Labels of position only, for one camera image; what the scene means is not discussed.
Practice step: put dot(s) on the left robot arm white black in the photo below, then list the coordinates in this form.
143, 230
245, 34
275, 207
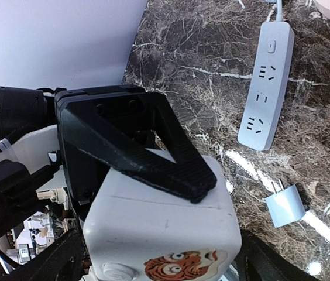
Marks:
28, 130

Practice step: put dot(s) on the white cube socket adapter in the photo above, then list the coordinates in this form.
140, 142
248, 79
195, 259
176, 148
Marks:
135, 232

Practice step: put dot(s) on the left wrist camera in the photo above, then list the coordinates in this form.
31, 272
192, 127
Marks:
18, 196

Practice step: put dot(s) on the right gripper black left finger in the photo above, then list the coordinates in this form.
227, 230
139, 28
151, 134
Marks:
62, 260

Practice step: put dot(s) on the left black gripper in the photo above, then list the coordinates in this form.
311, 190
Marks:
133, 131

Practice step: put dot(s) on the small blue plug adapter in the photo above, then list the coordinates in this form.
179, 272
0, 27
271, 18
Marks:
285, 206

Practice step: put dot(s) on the blue power strip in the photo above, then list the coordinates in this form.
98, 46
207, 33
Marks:
268, 86

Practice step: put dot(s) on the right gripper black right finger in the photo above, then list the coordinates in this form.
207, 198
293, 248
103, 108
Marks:
257, 261

